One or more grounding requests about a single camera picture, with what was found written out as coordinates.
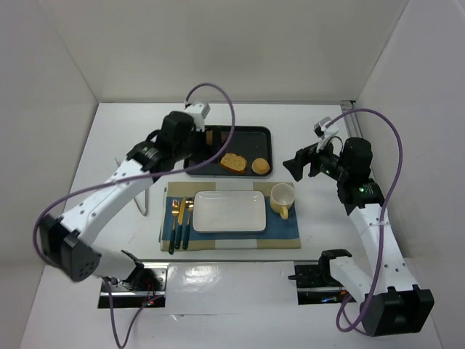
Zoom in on round bread bun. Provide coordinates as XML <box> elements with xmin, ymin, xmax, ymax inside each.
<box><xmin>251</xmin><ymin>158</ymin><xmax>271</xmax><ymax>175</ymax></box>

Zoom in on metal tongs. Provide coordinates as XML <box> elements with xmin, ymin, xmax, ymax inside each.
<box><xmin>121</xmin><ymin>171</ymin><xmax>149</xmax><ymax>217</ymax></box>

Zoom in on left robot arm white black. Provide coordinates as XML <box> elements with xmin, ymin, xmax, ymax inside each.
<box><xmin>38</xmin><ymin>104</ymin><xmax>209</xmax><ymax>282</ymax></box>

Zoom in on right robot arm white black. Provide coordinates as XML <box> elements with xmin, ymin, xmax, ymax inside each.
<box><xmin>283</xmin><ymin>137</ymin><xmax>434</xmax><ymax>337</ymax></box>

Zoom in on bread slice centre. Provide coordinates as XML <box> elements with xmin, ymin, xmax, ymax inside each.
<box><xmin>219</xmin><ymin>153</ymin><xmax>248</xmax><ymax>175</ymax></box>

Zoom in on yellow mug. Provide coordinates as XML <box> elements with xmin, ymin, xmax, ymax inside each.
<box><xmin>270</xmin><ymin>183</ymin><xmax>295</xmax><ymax>220</ymax></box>

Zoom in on white rectangular plate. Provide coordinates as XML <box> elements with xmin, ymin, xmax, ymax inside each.
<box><xmin>193</xmin><ymin>190</ymin><xmax>266</xmax><ymax>233</ymax></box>

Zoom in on blue beige placemat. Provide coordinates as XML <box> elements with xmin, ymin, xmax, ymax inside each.
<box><xmin>158</xmin><ymin>181</ymin><xmax>301</xmax><ymax>252</ymax></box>

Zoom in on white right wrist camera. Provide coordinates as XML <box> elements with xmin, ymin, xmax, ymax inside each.
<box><xmin>314</xmin><ymin>117</ymin><xmax>339</xmax><ymax>153</ymax></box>

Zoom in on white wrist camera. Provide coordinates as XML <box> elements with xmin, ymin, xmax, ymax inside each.
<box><xmin>184</xmin><ymin>103</ymin><xmax>211</xmax><ymax>132</ymax></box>
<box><xmin>314</xmin><ymin>117</ymin><xmax>339</xmax><ymax>153</ymax></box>

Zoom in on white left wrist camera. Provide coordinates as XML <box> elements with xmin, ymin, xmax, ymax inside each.
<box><xmin>184</xmin><ymin>103</ymin><xmax>211</xmax><ymax>132</ymax></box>

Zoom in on aluminium rail right corner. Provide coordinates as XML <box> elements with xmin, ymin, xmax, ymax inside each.
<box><xmin>340</xmin><ymin>100</ymin><xmax>363</xmax><ymax>138</ymax></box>

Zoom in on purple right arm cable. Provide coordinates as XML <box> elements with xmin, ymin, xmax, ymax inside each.
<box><xmin>321</xmin><ymin>108</ymin><xmax>403</xmax><ymax>334</ymax></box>

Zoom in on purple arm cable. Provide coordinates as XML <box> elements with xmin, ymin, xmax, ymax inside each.
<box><xmin>321</xmin><ymin>108</ymin><xmax>403</xmax><ymax>334</ymax></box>
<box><xmin>33</xmin><ymin>83</ymin><xmax>236</xmax><ymax>348</ymax></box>

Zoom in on gold spoon green handle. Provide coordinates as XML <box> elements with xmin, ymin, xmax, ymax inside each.
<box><xmin>182</xmin><ymin>198</ymin><xmax>194</xmax><ymax>250</ymax></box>

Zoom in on gold knife green handle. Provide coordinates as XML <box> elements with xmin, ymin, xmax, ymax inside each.
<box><xmin>174</xmin><ymin>197</ymin><xmax>187</xmax><ymax>250</ymax></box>

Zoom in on gold fork green handle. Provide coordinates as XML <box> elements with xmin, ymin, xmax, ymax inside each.
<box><xmin>168</xmin><ymin>199</ymin><xmax>179</xmax><ymax>254</ymax></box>

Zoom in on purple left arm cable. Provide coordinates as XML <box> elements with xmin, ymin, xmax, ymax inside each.
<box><xmin>33</xmin><ymin>83</ymin><xmax>236</xmax><ymax>348</ymax></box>

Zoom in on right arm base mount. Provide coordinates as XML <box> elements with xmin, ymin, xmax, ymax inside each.
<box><xmin>288</xmin><ymin>262</ymin><xmax>349</xmax><ymax>305</ymax></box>

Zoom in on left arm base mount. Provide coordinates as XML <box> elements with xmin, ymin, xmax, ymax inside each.
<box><xmin>110</xmin><ymin>262</ymin><xmax>169</xmax><ymax>309</ymax></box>

